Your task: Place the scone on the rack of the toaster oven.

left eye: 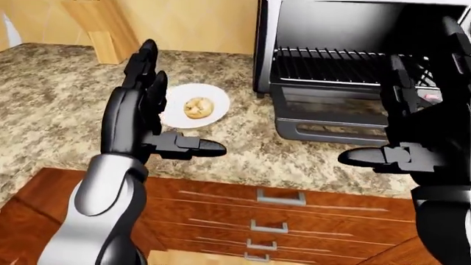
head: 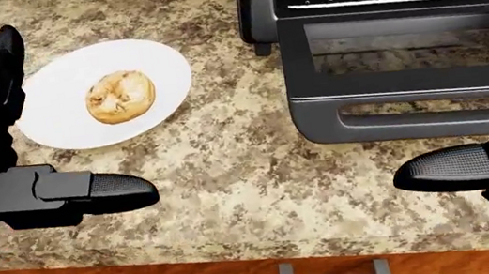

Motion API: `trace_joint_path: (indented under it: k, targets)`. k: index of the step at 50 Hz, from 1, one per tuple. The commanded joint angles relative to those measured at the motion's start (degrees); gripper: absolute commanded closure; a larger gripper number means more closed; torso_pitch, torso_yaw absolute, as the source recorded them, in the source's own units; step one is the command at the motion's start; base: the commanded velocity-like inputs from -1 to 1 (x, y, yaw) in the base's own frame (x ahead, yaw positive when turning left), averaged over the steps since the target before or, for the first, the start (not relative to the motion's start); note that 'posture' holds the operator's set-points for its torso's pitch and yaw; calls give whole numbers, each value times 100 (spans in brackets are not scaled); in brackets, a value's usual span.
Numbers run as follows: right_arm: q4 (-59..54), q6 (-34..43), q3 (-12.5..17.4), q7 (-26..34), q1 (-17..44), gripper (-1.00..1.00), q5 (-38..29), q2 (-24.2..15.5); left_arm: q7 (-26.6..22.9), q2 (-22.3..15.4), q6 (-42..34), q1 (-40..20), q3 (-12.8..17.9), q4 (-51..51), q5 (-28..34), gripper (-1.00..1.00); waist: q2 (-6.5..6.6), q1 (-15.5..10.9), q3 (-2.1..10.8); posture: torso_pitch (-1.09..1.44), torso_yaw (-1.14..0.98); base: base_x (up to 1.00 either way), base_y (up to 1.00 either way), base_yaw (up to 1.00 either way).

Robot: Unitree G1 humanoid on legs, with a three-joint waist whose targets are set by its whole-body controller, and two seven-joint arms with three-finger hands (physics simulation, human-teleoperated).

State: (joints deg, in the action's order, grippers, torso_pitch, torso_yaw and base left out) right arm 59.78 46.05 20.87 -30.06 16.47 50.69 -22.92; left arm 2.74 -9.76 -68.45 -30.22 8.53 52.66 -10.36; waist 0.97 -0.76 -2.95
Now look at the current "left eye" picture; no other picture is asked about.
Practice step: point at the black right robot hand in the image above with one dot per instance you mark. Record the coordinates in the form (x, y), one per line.
(438, 132)

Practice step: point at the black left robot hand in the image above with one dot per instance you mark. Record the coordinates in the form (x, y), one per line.
(123, 116)

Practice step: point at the round chocolate chip scone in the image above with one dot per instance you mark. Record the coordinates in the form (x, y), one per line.
(199, 108)

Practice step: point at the glass toaster oven door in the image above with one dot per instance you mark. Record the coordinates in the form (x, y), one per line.
(331, 116)

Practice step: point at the silver black toaster oven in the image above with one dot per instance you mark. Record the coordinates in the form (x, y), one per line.
(331, 55)

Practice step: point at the white round plate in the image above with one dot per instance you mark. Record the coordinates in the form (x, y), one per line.
(206, 110)

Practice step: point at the wooden knife block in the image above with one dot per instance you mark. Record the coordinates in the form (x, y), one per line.
(101, 30)

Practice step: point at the brown wooden drawer cabinet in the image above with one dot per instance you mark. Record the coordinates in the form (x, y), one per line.
(257, 220)

